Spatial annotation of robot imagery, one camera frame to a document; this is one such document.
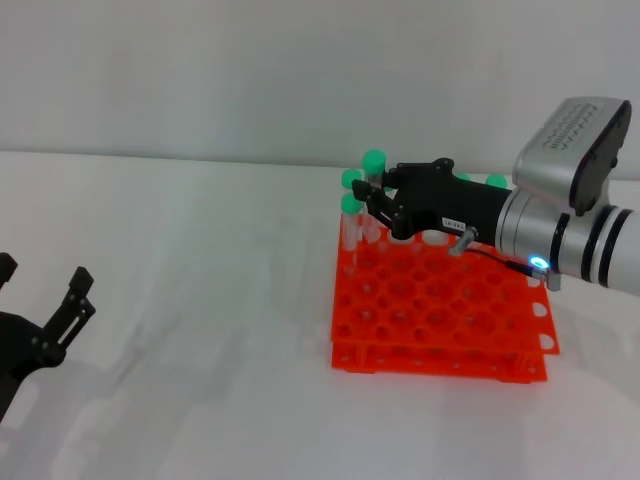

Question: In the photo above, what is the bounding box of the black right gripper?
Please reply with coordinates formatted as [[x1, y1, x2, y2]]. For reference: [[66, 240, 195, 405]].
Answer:
[[352, 158, 512, 246]]

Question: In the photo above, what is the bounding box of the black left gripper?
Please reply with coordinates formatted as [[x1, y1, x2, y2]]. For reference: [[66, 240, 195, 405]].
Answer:
[[0, 252, 96, 426]]

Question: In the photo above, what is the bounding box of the orange test tube rack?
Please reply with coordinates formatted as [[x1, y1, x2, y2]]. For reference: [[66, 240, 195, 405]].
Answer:
[[329, 212, 560, 385]]

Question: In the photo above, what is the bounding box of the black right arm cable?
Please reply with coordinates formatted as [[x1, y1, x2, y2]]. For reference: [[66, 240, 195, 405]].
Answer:
[[448, 226, 562, 291]]

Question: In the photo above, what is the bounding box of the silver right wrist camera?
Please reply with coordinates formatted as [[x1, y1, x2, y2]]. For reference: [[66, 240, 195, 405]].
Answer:
[[512, 97, 632, 217]]

